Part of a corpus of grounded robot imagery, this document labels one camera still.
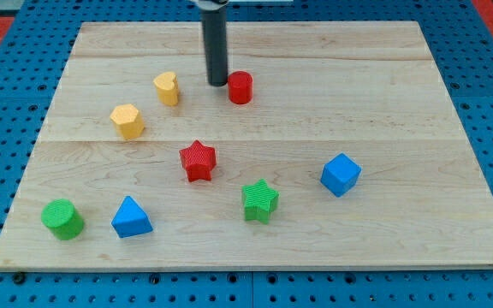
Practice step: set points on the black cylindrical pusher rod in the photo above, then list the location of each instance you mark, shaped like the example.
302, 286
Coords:
213, 21

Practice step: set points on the yellow heart block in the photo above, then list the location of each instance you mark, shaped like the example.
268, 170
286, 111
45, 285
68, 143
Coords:
167, 88

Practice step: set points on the yellow hexagon block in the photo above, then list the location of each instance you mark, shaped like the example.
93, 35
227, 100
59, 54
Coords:
127, 121

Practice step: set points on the red cylinder block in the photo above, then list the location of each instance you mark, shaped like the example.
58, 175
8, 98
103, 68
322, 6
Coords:
240, 85

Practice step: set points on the red star block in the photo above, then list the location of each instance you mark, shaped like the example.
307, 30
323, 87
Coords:
198, 160

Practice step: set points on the light wooden board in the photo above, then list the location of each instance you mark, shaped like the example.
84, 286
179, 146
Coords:
369, 89

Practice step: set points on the green star block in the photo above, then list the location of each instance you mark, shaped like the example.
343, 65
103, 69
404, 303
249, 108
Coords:
259, 201

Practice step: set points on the blue cube block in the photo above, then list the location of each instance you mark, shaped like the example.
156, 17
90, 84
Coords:
340, 174

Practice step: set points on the blue triangle block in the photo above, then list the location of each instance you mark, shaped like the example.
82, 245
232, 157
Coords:
130, 219

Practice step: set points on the green cylinder block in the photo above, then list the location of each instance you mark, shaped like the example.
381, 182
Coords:
62, 219

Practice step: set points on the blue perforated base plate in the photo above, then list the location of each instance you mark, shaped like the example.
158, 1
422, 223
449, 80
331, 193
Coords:
34, 53

